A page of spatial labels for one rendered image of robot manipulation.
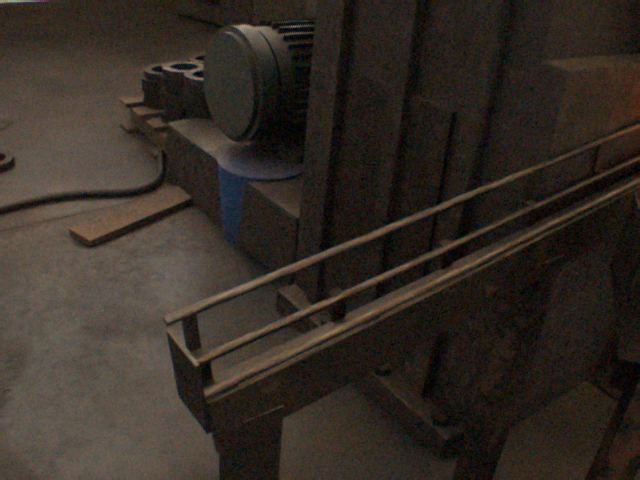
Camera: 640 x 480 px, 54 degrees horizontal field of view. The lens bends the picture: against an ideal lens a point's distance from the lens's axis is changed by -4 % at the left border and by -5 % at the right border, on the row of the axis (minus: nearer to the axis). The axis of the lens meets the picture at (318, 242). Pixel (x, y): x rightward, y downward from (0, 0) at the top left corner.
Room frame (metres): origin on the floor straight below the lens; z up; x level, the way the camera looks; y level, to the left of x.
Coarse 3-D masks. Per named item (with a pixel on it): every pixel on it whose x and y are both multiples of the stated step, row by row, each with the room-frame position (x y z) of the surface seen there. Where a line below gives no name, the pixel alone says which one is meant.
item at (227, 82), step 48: (240, 48) 2.01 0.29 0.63; (288, 48) 2.07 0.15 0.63; (240, 96) 2.00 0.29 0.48; (288, 96) 2.01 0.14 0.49; (192, 144) 2.17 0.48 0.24; (240, 144) 2.18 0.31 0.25; (288, 144) 2.11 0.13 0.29; (192, 192) 2.17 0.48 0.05; (288, 192) 1.81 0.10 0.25; (240, 240) 1.89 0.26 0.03; (288, 240) 1.68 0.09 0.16
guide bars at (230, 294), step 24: (600, 144) 1.12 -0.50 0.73; (528, 168) 1.00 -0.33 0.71; (600, 168) 1.14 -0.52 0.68; (480, 192) 0.92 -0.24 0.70; (528, 192) 1.01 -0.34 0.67; (528, 216) 0.99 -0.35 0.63; (360, 240) 0.78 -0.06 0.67; (456, 240) 0.88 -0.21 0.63; (312, 264) 0.73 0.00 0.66; (336, 264) 0.76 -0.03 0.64; (408, 264) 0.81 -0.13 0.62; (240, 288) 0.66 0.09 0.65; (336, 288) 0.76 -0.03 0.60; (360, 288) 0.75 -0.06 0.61; (192, 312) 0.62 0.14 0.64; (312, 312) 0.70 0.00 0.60; (336, 312) 0.74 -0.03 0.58; (192, 336) 0.62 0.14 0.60; (264, 336) 0.66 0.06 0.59
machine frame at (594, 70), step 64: (320, 0) 1.58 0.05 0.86; (384, 0) 1.41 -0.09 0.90; (448, 0) 1.27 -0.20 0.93; (512, 0) 1.15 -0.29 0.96; (576, 0) 1.13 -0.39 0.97; (320, 64) 1.56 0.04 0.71; (384, 64) 1.39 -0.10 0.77; (448, 64) 1.25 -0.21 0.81; (512, 64) 1.13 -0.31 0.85; (576, 64) 1.10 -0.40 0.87; (320, 128) 1.55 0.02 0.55; (384, 128) 1.35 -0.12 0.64; (448, 128) 1.21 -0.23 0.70; (512, 128) 1.11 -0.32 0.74; (576, 128) 1.09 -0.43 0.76; (320, 192) 1.48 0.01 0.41; (384, 192) 1.30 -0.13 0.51; (448, 192) 1.17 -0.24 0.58; (512, 192) 1.09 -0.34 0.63; (576, 192) 1.13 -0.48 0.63; (384, 256) 1.30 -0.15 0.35; (320, 320) 1.41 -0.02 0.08; (576, 320) 1.23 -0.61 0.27; (384, 384) 1.19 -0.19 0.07; (448, 384) 1.12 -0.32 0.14; (576, 384) 1.31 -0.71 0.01; (448, 448) 1.03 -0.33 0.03
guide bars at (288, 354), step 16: (608, 192) 1.02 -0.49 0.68; (576, 208) 0.96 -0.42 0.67; (544, 224) 0.91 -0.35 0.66; (560, 224) 0.93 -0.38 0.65; (512, 240) 0.86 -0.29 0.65; (528, 240) 0.88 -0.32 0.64; (480, 256) 0.82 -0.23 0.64; (496, 256) 0.83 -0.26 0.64; (448, 272) 0.78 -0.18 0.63; (464, 272) 0.79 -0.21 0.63; (416, 288) 0.74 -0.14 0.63; (432, 288) 0.75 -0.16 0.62; (384, 304) 0.70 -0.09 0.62; (400, 304) 0.71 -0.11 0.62; (352, 320) 0.67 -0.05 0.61; (368, 320) 0.68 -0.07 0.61; (320, 336) 0.64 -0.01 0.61; (336, 336) 0.65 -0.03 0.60; (288, 352) 0.61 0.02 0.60; (256, 368) 0.58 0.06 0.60; (224, 384) 0.56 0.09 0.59
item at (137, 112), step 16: (160, 64) 2.96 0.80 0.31; (176, 64) 2.74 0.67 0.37; (192, 64) 2.76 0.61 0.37; (144, 80) 2.80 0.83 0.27; (160, 80) 2.79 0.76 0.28; (176, 80) 2.61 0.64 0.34; (192, 80) 2.41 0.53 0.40; (144, 96) 2.83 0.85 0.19; (160, 96) 2.65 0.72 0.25; (176, 96) 2.60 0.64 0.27; (192, 96) 2.41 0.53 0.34; (144, 112) 2.74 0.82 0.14; (160, 112) 2.76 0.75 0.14; (176, 112) 2.61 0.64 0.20; (192, 112) 2.44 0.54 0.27; (208, 112) 2.42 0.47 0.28; (128, 128) 2.86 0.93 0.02; (144, 128) 2.80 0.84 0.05; (160, 128) 2.58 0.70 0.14; (160, 144) 2.64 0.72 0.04
